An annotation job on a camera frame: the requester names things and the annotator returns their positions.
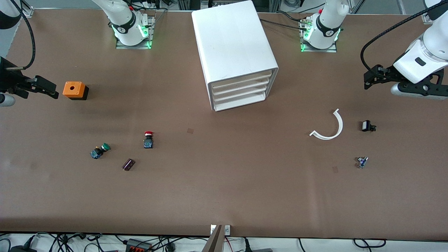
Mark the white plastic drawer cabinet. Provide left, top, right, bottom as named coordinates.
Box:
left=191, top=0, right=279, bottom=112

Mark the orange and black button box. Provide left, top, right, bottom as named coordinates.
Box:
left=63, top=81, right=89, bottom=101

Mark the green push button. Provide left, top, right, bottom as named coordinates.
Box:
left=90, top=143, right=111, bottom=160

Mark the white plastic drawer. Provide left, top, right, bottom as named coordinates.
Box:
left=213, top=85, right=270, bottom=103
left=214, top=92, right=268, bottom=110
left=212, top=78, right=272, bottom=96
left=211, top=71, right=273, bottom=89

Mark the white curved pipe clamp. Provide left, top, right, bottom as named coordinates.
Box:
left=309, top=108, right=344, bottom=140

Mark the black orange power strip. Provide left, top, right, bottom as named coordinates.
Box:
left=125, top=239, right=152, bottom=252

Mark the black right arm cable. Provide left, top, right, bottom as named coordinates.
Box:
left=10, top=0, right=36, bottom=70

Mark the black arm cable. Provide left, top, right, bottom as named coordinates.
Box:
left=360, top=3, right=448, bottom=76
left=10, top=0, right=36, bottom=70

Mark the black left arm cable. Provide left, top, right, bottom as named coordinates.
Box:
left=360, top=3, right=448, bottom=76

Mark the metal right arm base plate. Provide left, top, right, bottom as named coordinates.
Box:
left=115, top=16, right=155, bottom=49

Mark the black braided table cable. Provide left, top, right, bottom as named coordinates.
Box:
left=260, top=18, right=308, bottom=32

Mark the black looped cable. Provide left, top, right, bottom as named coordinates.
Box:
left=353, top=239, right=387, bottom=249

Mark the brown wedge post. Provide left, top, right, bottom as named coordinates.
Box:
left=202, top=225, right=224, bottom=252

